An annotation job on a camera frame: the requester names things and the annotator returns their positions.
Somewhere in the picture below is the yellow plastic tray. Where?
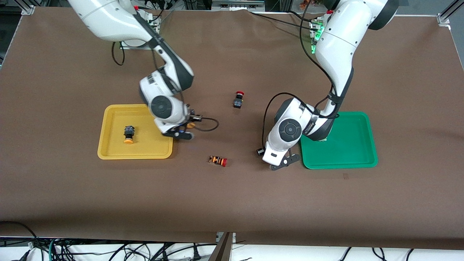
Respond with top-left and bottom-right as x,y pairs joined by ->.
97,104 -> 176,160

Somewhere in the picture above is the brown table cover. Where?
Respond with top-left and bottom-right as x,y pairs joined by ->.
0,7 -> 464,250

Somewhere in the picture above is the green plastic tray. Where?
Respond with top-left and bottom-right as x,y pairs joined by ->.
298,112 -> 378,170

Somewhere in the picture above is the grey equipment box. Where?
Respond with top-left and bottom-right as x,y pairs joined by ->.
212,0 -> 266,11

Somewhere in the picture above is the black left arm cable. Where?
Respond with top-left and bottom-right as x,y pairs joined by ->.
257,0 -> 341,157

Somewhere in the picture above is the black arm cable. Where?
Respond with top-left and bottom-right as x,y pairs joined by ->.
257,0 -> 341,157
111,41 -> 219,132

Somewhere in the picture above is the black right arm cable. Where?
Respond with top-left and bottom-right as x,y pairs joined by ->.
111,41 -> 219,132

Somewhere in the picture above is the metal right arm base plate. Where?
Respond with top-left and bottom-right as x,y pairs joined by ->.
119,11 -> 162,50

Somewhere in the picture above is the black tangled floor cable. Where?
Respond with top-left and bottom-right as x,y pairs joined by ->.
60,241 -> 218,261

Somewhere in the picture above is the black cable on table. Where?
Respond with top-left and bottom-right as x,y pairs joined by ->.
249,10 -> 316,30

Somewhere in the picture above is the green floor cable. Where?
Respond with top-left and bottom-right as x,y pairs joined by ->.
47,237 -> 60,261

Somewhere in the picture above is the black looped floor cable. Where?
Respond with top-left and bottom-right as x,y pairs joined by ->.
0,221 -> 40,254

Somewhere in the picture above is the aluminium frame corner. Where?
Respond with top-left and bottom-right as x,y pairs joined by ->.
436,0 -> 464,26
14,0 -> 37,16

